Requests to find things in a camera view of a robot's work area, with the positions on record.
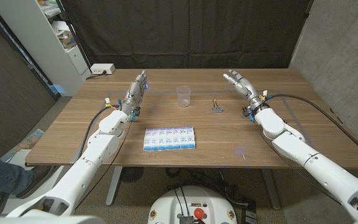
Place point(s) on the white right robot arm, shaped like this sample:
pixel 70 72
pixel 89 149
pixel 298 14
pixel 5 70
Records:
pixel 306 158

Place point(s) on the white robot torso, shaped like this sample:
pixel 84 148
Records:
pixel 166 205

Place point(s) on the dark shoe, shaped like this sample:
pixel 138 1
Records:
pixel 39 174

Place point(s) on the red emergency button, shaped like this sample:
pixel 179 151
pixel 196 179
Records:
pixel 199 213

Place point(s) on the colourful magazine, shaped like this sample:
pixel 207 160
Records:
pixel 28 141

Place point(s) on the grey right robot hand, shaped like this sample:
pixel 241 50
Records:
pixel 244 88

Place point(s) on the blue white pill organizer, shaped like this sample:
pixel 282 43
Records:
pixel 169 138

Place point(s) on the round black floor fan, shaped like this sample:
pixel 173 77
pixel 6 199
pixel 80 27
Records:
pixel 132 174

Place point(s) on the white floor platform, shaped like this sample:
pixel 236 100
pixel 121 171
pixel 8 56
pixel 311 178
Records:
pixel 17 158

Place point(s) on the white shelf cabinet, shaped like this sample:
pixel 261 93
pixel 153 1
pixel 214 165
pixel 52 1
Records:
pixel 42 46

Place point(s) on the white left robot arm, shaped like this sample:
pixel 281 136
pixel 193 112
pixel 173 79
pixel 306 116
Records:
pixel 98 146

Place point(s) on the clear plastic measuring cup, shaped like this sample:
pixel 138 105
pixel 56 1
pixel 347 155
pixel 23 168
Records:
pixel 183 99

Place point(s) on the white power strip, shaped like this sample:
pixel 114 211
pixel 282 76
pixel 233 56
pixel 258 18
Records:
pixel 102 68

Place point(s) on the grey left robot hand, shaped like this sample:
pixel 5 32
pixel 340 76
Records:
pixel 135 93

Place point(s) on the black curtain backdrop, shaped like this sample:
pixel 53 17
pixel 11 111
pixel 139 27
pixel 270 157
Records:
pixel 182 31

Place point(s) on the white paper stack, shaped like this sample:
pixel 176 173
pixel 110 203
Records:
pixel 60 27

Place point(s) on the grey binder clip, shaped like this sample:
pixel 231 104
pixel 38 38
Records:
pixel 217 109

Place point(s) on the white table leg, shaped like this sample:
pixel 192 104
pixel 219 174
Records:
pixel 272 189
pixel 113 186

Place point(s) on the cardboard box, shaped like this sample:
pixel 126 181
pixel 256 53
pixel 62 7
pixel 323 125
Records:
pixel 68 40

